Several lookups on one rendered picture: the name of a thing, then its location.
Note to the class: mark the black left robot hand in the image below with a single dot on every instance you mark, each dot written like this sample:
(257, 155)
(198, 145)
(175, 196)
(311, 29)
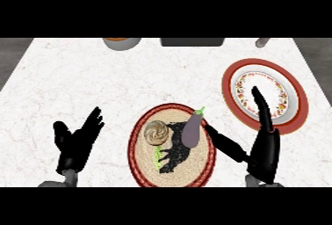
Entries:
(77, 140)

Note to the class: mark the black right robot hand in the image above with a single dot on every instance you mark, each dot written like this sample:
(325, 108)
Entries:
(265, 149)

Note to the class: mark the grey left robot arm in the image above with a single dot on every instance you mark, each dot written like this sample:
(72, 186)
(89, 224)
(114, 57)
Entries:
(61, 180)

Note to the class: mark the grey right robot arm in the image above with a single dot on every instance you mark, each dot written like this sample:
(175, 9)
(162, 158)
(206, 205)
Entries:
(259, 182)

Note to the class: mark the white plate with red rim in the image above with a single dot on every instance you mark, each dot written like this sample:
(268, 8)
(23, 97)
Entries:
(265, 95)

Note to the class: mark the round woven red-rimmed placemat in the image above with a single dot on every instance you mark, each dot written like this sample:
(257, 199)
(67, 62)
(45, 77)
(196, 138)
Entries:
(172, 145)

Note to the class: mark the purple eggplant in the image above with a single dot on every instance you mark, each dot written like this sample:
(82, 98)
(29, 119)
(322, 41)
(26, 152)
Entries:
(191, 133)

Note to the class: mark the grey pot with orange contents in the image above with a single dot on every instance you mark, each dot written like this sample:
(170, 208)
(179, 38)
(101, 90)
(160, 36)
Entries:
(122, 43)

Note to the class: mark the small grey cylinder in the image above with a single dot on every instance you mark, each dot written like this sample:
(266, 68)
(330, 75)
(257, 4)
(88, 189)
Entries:
(262, 42)

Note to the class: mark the dark grey rectangular appliance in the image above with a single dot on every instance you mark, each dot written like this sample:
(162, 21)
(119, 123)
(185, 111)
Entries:
(193, 42)

